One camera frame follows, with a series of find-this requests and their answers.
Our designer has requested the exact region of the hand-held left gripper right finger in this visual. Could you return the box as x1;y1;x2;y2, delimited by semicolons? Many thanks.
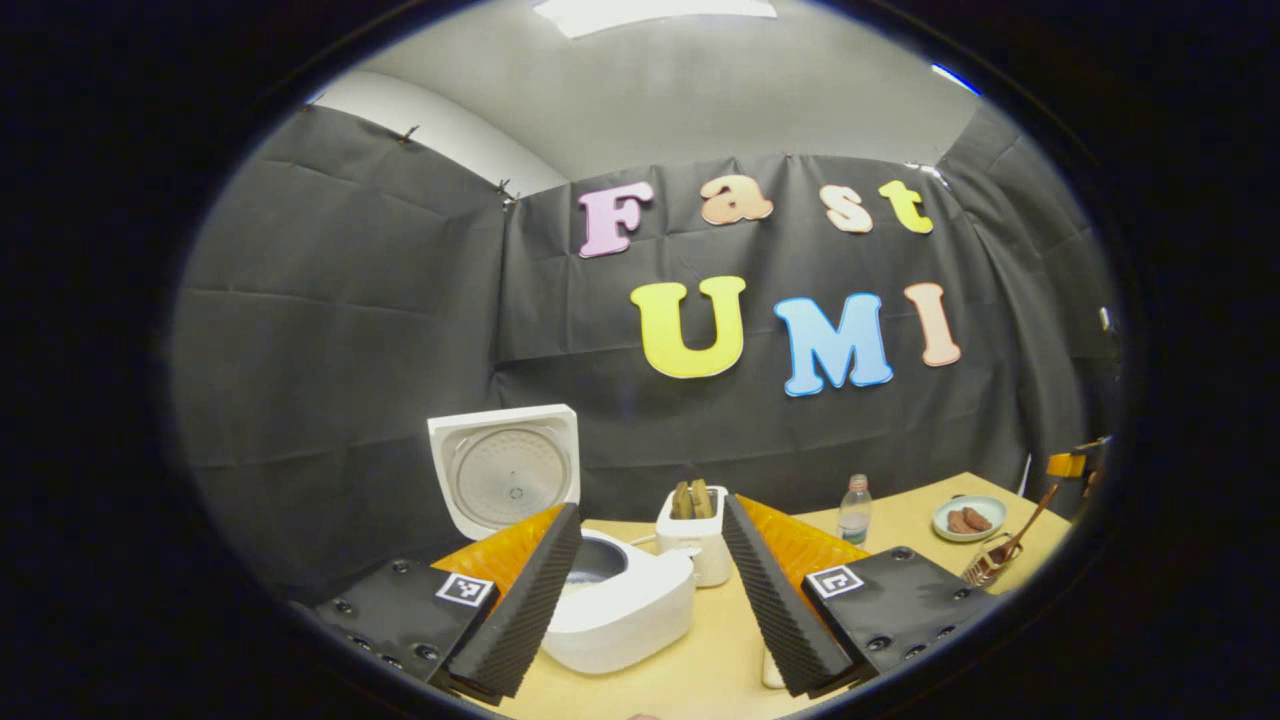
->
722;493;1001;700

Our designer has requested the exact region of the white rice cooker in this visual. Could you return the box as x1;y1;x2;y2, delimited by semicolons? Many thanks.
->
428;404;698;676

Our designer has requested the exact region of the clear plastic bottle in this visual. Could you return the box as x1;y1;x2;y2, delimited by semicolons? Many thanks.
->
836;474;873;547

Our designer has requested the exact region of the small ceiling light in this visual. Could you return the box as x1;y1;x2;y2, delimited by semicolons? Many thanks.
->
930;62;983;98

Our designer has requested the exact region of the ceiling light panel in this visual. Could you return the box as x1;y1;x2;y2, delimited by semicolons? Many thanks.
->
533;0;779;39

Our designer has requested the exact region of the black backdrop cloth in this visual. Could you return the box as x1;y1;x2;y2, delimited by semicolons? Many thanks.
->
170;100;1126;601

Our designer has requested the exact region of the wooden spoon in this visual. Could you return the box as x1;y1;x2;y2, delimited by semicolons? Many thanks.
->
990;483;1061;567

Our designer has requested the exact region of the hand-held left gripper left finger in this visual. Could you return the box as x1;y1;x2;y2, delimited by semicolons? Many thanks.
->
290;502;586;706

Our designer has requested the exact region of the white toaster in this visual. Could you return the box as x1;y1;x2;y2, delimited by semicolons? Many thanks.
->
655;487;734;590

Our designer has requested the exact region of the pale green plate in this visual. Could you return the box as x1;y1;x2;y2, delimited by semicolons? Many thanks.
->
932;495;1009;544

